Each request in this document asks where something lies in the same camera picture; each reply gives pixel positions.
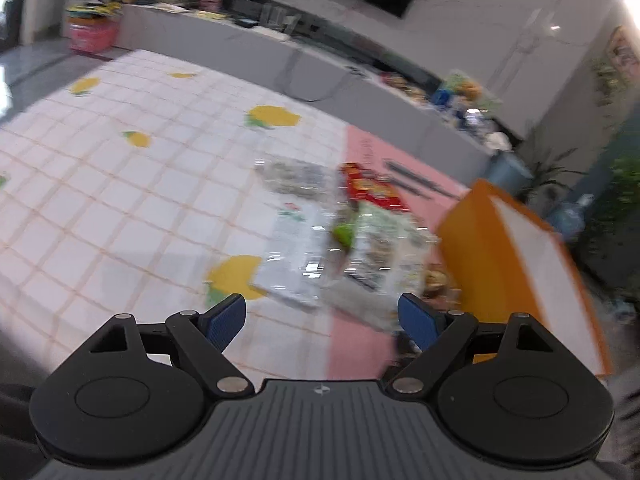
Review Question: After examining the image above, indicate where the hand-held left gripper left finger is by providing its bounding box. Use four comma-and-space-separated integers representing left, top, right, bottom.
87, 294, 255, 395

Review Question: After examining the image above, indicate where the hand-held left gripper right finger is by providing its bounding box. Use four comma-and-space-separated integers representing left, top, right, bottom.
385, 294, 558, 395

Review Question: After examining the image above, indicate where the round cracker packet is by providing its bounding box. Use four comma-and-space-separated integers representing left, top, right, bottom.
422, 265, 461, 301

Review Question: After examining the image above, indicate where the orange cardboard box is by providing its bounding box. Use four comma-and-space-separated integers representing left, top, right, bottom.
437, 179, 613, 378

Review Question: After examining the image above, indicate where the pale green printed snack packet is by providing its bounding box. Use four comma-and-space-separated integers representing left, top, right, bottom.
325, 202, 441, 331

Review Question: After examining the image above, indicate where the white snack packet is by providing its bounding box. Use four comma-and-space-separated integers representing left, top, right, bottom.
250, 200, 336, 311

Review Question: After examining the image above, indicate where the red snack packet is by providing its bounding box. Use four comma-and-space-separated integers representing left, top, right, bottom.
339, 162, 408, 211

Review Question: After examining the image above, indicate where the lemon checked and pink blanket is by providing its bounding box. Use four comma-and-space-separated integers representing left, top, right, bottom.
0, 49, 501, 386

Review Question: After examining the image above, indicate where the clear packet of white balls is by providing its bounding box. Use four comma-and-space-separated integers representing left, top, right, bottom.
255, 156, 341, 201

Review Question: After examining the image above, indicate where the grey trash can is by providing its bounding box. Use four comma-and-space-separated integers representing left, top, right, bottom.
485, 150, 533, 196

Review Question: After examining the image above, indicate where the large water bottle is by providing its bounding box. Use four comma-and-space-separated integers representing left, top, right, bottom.
547, 194, 596, 241

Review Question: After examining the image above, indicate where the long-leaved potted plant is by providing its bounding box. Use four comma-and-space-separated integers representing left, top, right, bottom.
520, 147, 588, 201

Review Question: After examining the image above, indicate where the heap of wrapped sweets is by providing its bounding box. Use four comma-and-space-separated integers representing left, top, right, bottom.
380, 72, 433, 103

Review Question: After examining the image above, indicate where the bushy green plant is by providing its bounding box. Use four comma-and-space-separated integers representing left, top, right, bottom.
580, 155, 640, 291

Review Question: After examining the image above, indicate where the grey television cabinet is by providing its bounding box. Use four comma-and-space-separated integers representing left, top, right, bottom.
117, 0, 526, 176

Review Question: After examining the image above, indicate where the hanging leafy plant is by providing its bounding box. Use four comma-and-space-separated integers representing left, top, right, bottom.
592, 57, 631, 106

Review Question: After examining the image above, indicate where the pink basket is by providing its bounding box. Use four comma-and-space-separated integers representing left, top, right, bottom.
67, 20, 121, 55

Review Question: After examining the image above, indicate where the pile of colourful packets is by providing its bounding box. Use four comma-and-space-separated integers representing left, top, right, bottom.
65, 0, 123, 26

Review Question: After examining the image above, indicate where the black cable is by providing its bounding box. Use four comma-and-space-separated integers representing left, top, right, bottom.
282, 50, 361, 103

